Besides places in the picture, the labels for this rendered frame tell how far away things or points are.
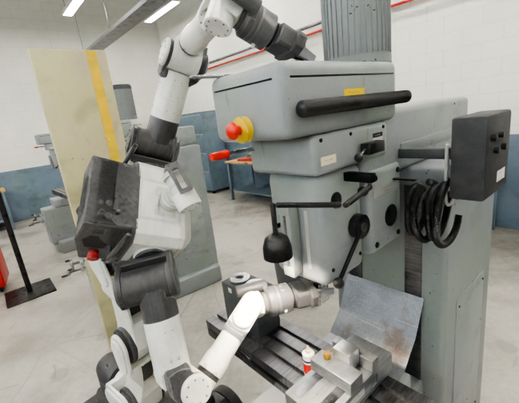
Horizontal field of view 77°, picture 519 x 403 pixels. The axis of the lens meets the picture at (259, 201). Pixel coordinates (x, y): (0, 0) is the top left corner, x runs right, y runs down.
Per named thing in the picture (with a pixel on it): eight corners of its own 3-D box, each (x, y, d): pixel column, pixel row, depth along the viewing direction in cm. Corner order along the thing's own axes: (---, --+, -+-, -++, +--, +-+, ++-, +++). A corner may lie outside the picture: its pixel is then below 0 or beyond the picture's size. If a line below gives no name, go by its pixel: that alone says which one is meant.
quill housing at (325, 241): (328, 291, 88) (320, 175, 80) (275, 270, 104) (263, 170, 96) (367, 265, 100) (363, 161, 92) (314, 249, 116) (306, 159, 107)
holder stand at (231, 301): (260, 339, 131) (253, 295, 126) (226, 318, 148) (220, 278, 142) (281, 325, 139) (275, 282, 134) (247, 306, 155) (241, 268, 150)
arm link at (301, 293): (320, 286, 96) (281, 297, 93) (321, 315, 98) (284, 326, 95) (302, 269, 108) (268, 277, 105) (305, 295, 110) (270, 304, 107)
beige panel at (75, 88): (121, 400, 228) (20, 40, 169) (103, 371, 258) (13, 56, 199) (187, 359, 260) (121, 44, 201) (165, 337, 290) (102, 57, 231)
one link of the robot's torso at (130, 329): (114, 360, 128) (80, 249, 119) (153, 334, 141) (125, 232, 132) (134, 373, 118) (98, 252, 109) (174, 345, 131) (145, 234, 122)
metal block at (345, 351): (349, 373, 100) (349, 356, 98) (333, 363, 104) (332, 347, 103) (359, 363, 103) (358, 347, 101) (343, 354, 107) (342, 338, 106)
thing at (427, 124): (367, 185, 93) (364, 113, 88) (306, 180, 110) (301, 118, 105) (468, 144, 142) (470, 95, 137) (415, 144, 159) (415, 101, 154)
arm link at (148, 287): (129, 331, 78) (117, 274, 79) (135, 321, 87) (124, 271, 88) (178, 316, 81) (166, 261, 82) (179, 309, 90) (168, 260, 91)
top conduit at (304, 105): (308, 117, 66) (307, 99, 65) (293, 118, 69) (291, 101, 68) (412, 101, 93) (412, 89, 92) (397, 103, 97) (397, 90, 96)
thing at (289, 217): (294, 278, 92) (287, 205, 86) (284, 273, 95) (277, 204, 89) (304, 273, 94) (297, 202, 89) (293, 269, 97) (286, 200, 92)
